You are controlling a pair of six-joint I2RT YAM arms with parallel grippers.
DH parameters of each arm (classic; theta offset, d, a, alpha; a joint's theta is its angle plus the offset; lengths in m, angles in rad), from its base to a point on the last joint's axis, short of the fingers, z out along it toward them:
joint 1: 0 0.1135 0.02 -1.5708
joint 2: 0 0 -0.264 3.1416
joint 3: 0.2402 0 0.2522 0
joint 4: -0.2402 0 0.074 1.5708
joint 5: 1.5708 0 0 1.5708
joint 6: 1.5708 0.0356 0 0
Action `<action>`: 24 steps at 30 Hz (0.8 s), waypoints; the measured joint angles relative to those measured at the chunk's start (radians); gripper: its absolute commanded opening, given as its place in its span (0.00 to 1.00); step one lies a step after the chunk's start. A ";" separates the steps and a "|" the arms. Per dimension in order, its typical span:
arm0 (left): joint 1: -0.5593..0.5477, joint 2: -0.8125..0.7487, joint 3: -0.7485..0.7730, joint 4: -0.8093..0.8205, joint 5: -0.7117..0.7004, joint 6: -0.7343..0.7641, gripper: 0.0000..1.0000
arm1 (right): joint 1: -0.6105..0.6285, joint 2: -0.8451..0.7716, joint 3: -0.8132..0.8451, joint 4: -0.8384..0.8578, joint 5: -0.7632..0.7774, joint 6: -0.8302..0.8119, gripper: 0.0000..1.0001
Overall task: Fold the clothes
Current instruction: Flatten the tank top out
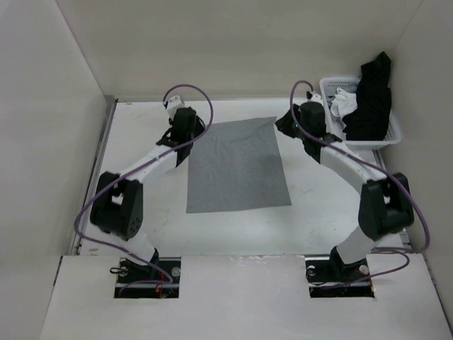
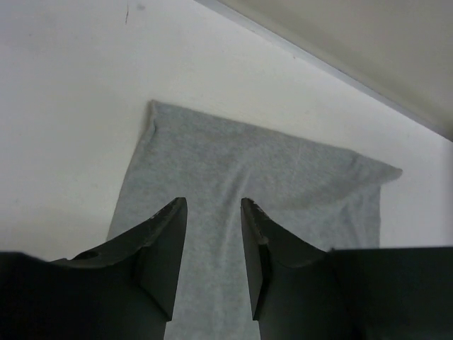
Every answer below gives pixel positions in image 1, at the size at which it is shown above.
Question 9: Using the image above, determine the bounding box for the grey tank top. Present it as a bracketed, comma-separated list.
[186, 117, 292, 213]

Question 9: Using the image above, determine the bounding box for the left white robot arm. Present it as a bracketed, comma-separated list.
[90, 106, 205, 283]

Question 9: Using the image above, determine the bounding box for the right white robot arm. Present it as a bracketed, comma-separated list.
[275, 101, 414, 281]

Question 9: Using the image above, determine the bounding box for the white tank top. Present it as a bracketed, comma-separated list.
[331, 88, 358, 118]

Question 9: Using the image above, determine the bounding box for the black tank top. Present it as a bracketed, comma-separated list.
[342, 52, 392, 141]

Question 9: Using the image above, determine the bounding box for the white plastic laundry basket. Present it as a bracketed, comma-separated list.
[319, 76, 402, 150]

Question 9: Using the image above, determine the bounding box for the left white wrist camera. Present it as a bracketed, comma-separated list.
[164, 94, 185, 117]

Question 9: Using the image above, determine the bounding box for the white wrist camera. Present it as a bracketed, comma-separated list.
[164, 94, 185, 117]
[306, 91, 323, 105]

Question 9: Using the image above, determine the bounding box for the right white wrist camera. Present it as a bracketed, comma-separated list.
[306, 91, 323, 105]

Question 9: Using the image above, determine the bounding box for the left metal table rail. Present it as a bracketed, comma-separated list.
[69, 95, 117, 255]

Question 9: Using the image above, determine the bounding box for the metal table rail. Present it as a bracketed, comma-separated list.
[69, 95, 117, 255]
[373, 151, 413, 252]

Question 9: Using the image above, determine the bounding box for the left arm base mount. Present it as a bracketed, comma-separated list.
[109, 257, 182, 300]

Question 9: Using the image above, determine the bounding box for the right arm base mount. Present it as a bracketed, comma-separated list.
[306, 258, 374, 298]

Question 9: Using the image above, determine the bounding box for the right metal table rail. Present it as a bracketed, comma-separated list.
[373, 151, 413, 252]

